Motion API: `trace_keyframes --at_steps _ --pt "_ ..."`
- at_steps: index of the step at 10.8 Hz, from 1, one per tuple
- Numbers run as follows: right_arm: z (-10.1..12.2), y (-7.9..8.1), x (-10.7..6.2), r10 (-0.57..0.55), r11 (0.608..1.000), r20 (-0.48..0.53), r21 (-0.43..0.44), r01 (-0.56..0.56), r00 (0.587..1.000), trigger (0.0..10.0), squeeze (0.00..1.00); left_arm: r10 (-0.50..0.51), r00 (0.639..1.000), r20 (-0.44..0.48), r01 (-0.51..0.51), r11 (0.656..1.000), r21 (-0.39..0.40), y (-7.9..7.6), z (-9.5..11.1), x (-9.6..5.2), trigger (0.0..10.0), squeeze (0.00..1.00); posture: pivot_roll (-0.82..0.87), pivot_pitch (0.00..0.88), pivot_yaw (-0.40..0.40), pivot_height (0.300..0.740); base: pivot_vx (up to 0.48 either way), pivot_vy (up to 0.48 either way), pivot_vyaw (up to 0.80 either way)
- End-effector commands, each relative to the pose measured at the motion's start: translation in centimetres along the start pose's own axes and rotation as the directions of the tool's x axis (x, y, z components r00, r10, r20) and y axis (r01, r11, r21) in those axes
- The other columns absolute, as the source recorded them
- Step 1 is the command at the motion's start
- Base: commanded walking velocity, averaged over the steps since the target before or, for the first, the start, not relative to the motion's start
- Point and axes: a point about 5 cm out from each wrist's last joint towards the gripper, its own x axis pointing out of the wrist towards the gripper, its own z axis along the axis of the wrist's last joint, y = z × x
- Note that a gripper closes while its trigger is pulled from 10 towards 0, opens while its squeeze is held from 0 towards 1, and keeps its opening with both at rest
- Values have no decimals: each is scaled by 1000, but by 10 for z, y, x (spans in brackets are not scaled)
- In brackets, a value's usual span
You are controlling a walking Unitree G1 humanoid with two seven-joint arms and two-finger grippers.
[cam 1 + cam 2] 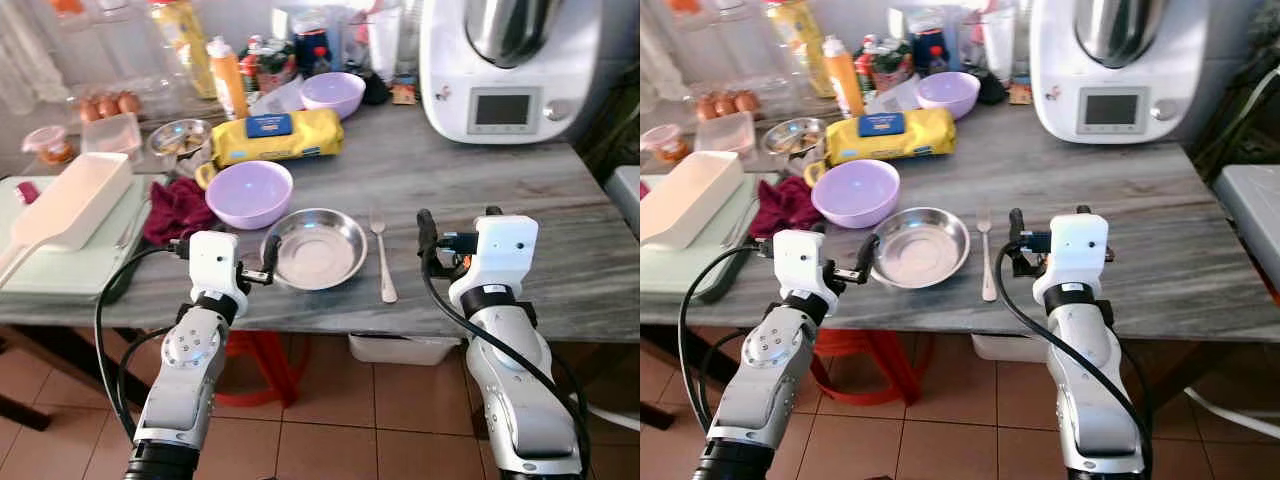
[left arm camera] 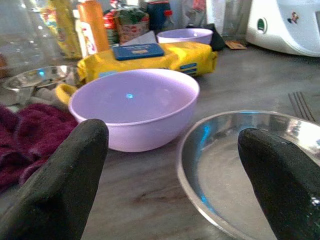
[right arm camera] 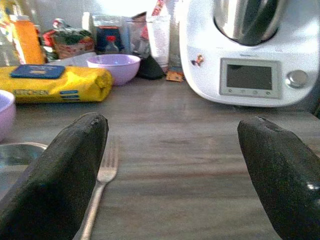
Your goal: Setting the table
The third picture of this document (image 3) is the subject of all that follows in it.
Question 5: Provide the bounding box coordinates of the shiny steel plate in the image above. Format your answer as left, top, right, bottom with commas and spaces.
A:
0, 142, 49, 176

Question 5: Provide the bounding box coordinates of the orange juice bottle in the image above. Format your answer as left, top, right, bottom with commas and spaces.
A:
11, 14, 46, 65

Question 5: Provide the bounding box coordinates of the white printed tube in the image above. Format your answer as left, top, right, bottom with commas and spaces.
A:
146, 13, 172, 73

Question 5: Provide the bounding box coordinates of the black rounded pouch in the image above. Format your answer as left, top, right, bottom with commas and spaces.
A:
136, 55, 166, 81

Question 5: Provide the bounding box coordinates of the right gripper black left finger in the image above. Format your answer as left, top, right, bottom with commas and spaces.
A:
0, 112, 110, 240

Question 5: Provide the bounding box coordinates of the dark blue packet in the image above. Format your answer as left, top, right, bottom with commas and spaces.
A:
94, 24, 126, 55

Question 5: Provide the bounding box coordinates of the colourful snack bag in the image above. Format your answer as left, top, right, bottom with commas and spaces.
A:
42, 18, 97, 61

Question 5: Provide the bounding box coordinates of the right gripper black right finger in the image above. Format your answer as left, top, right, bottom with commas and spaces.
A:
236, 115, 320, 240

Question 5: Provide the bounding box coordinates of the small red-capped bottle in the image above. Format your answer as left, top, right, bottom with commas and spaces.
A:
104, 35, 120, 55

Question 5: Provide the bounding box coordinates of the white kitchen machine with display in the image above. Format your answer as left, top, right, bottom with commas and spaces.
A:
179, 0, 320, 108

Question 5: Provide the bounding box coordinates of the purple plastic bowl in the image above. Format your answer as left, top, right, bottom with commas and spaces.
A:
86, 54, 142, 87
0, 89, 17, 143

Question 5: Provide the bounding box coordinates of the flat blue card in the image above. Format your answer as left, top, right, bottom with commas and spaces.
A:
9, 64, 66, 80

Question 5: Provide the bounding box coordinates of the yellow plastic food package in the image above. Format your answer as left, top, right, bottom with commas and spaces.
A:
0, 65, 115, 104

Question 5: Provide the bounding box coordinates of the small orange sachet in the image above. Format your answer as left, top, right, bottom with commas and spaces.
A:
165, 70, 185, 83

